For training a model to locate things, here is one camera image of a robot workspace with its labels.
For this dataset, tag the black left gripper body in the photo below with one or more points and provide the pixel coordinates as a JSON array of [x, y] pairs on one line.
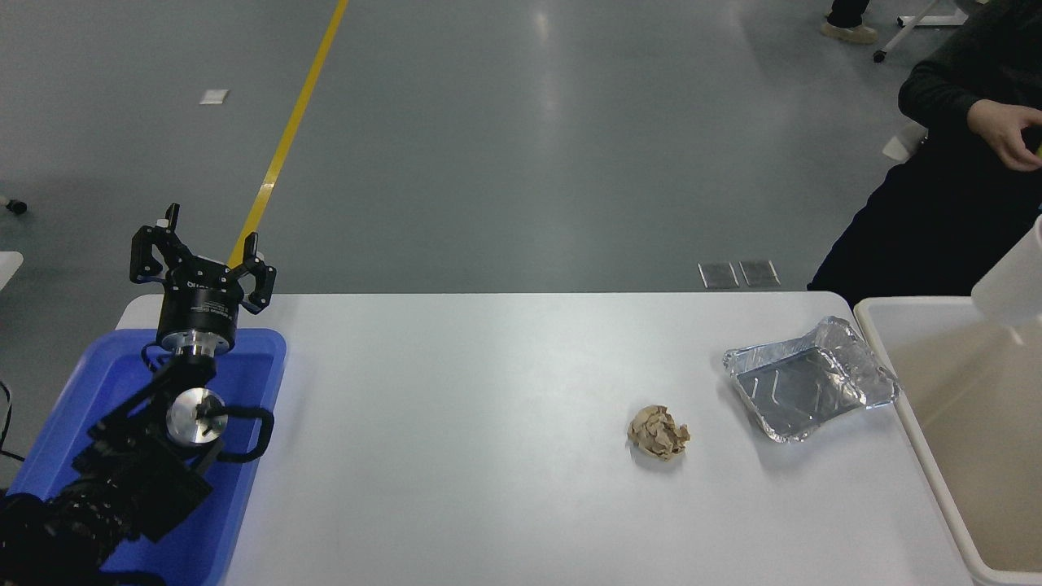
[[199, 313]]

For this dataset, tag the person's forearm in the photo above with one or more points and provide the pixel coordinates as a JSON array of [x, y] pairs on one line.
[[936, 85]]

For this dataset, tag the person's hand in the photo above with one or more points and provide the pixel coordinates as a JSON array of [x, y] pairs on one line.
[[1005, 126]]

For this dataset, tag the blue plastic tray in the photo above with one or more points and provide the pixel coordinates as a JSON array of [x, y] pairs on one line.
[[244, 407]]

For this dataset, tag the white floor patch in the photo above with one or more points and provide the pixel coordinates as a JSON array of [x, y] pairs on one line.
[[214, 96]]

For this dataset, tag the black caster wheel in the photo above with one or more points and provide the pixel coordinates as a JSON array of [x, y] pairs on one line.
[[15, 207]]

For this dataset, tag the white flat object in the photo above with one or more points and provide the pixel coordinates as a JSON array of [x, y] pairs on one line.
[[8, 268]]

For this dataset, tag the crumpled tan paper ball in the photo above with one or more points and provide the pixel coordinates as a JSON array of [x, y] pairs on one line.
[[658, 433]]

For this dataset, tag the metal floor plate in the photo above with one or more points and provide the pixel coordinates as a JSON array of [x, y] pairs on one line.
[[759, 273], [717, 274]]

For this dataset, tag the silver foil tray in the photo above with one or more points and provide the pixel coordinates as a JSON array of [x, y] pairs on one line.
[[806, 387]]

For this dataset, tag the person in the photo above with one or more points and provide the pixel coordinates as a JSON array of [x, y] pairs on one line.
[[851, 31], [920, 220]]

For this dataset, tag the white chair seat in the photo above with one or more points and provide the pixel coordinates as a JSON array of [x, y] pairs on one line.
[[902, 142]]

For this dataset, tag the white wheeled stand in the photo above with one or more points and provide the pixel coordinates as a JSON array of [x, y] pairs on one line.
[[916, 24]]

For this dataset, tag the large pale bin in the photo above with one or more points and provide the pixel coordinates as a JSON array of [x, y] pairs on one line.
[[977, 439]]

